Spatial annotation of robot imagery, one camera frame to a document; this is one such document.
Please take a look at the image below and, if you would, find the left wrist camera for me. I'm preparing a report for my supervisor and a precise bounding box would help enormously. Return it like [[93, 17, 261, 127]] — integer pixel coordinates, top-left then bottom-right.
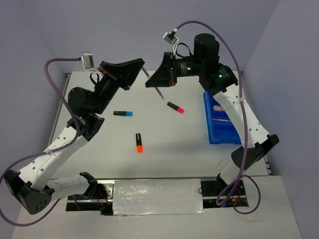
[[81, 51, 96, 72]]

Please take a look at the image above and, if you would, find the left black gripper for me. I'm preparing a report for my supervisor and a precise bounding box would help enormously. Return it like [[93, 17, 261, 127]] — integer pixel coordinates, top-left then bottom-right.
[[98, 66, 151, 117]]

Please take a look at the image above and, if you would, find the blue plastic compartment tray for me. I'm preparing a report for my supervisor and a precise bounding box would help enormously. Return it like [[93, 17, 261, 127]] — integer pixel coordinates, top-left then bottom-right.
[[203, 91, 241, 144]]

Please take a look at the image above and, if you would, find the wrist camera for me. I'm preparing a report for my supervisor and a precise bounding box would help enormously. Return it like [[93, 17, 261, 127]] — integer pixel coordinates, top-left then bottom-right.
[[162, 29, 179, 50], [81, 51, 96, 72]]

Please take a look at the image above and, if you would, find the white foil covered panel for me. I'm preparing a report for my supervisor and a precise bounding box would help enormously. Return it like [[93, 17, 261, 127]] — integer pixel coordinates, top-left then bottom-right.
[[113, 179, 204, 216]]

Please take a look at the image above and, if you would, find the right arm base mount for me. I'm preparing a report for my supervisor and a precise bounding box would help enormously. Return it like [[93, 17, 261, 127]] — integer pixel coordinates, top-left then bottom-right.
[[198, 174, 249, 209]]

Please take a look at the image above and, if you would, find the slim silver pen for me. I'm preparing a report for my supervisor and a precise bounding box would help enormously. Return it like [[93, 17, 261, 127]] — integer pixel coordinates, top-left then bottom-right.
[[142, 66, 166, 102]]

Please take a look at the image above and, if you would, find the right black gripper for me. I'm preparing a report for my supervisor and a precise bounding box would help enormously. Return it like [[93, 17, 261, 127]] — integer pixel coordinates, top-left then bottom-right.
[[145, 50, 205, 85]]

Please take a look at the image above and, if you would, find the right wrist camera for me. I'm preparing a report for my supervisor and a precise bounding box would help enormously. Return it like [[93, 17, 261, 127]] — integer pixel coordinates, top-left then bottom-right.
[[162, 29, 179, 50]]

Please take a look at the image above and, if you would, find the red transparent pen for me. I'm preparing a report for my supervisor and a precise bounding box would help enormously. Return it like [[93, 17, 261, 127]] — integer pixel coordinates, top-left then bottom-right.
[[212, 118, 232, 123]]

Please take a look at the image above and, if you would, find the orange cap black highlighter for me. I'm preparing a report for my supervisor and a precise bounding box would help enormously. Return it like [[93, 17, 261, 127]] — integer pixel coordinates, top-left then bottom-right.
[[136, 133, 143, 153]]

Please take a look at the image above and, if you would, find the pink cap black highlighter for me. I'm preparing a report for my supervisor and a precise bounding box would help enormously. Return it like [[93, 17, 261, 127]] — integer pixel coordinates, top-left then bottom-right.
[[167, 102, 184, 114]]

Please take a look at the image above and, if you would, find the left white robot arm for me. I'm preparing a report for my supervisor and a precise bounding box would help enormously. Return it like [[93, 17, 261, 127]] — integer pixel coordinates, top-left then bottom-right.
[[4, 58, 145, 215]]

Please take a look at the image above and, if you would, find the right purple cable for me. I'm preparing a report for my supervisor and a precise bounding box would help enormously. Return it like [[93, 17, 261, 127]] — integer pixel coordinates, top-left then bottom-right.
[[174, 20, 261, 215]]

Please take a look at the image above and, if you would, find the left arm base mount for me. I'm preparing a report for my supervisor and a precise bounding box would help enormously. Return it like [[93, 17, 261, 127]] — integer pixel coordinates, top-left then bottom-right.
[[66, 172, 115, 216]]

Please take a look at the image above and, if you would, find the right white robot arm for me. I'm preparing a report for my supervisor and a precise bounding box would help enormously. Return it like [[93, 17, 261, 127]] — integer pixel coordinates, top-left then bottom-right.
[[145, 33, 279, 195]]

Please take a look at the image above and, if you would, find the aluminium table edge rail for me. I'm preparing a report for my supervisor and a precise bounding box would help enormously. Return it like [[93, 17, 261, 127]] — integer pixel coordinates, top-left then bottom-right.
[[47, 73, 71, 145]]

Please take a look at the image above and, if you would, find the blue cap black highlighter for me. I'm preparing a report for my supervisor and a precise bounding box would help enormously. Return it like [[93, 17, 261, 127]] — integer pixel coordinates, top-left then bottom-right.
[[113, 111, 133, 117]]

